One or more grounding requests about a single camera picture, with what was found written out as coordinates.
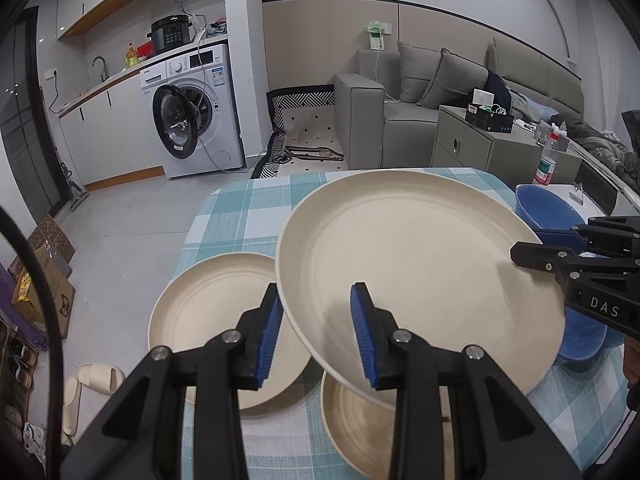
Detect cardboard box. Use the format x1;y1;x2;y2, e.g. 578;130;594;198
10;247;77;341

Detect grey side cabinet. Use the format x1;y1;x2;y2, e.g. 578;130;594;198
430;105;583;187

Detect dark grey bedding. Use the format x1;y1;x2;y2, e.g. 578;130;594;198
547;110;640;183

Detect light blue bowl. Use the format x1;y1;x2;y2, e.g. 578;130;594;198
554;305;610;378

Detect black framed glass door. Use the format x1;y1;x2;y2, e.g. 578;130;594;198
0;7;68;216

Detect clear water bottle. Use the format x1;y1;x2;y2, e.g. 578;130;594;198
531;132;559;187

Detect black pressure cooker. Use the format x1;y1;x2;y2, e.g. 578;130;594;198
146;16;193;54

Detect green wall charger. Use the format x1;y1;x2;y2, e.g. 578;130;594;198
366;20;394;52

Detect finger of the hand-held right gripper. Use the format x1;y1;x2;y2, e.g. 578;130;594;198
510;241;640;284
537;216;640;257

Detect black cable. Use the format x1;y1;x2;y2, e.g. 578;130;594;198
0;205;66;480

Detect black box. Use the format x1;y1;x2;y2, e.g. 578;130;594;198
465;102;516;133

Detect cream slipper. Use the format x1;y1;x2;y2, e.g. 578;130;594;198
61;377;82;436
77;362;126;396

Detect grey sofa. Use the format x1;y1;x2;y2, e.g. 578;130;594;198
334;37;585;171

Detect white washing machine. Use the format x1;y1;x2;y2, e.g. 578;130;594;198
139;42;246;181

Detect dark navy cushion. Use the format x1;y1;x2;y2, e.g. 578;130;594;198
481;71;514;111

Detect grey cushion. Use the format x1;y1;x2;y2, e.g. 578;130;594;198
417;48;490;111
396;41;445;106

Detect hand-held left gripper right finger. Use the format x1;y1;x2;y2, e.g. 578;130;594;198
350;282;583;480

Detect brown patterned box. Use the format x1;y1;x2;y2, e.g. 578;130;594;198
27;214;76;263

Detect dark blue bowl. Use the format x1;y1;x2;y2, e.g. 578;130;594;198
515;184;587;233

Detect cream plate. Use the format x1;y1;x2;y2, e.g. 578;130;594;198
275;170;567;412
320;370;401;480
147;252;313;411

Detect grey floor mop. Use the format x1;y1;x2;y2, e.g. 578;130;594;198
59;160;92;212

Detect white kitchen base cabinets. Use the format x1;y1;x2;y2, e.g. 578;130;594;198
57;67;167;192

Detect teal checked tablecloth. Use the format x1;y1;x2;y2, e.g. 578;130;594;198
172;167;633;480

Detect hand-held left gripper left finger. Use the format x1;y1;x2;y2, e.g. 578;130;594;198
60;282;286;480

